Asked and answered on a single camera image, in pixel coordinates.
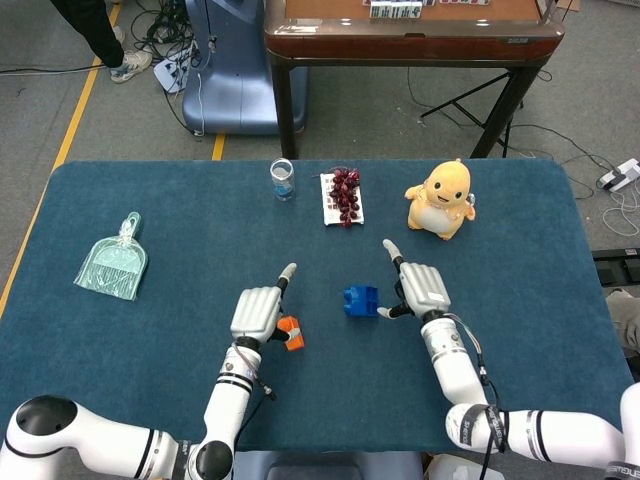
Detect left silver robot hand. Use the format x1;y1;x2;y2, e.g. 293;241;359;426
229;262;303;352

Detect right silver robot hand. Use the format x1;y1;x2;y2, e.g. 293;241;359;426
375;238;453;323

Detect orange small block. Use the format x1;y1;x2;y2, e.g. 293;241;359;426
275;315;306;353

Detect blue plastic box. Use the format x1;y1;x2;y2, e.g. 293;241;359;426
342;284;383;319

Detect yellow plush toy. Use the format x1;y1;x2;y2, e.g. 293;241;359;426
403;157;478;242

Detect blue table cloth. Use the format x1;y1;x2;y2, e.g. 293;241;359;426
0;158;636;454

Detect red grape bunch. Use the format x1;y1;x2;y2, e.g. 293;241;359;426
329;168;363;230

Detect white calculator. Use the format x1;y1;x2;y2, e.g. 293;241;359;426
319;171;366;228

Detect white plastic bag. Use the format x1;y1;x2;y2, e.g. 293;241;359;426
72;211;150;302

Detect grey robot torso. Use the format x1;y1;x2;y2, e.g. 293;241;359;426
231;449;427;480

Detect black foot pedal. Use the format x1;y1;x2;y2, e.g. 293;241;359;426
591;246;640;289

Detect white power strip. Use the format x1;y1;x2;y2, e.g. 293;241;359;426
596;157;640;194
152;46;194;95

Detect brown mahjong table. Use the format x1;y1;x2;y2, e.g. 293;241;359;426
263;0;567;161

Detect standing mahjong tile row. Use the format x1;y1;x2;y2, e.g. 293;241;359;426
369;0;426;21

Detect person's leg and shoe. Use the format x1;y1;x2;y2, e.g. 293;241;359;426
48;0;154;85

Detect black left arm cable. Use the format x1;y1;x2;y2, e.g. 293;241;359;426
233;378;279;451

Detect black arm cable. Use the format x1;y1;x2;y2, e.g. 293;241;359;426
449;313;512;480
233;378;279;451

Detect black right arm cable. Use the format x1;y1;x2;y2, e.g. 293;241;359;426
449;313;512;480

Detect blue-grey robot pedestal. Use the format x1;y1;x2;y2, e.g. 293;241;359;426
181;0;310;137

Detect floor cable bundle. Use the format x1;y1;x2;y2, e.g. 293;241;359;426
130;0;202;57

